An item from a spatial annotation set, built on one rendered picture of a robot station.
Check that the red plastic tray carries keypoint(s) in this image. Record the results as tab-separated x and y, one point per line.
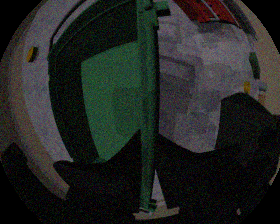
195	11

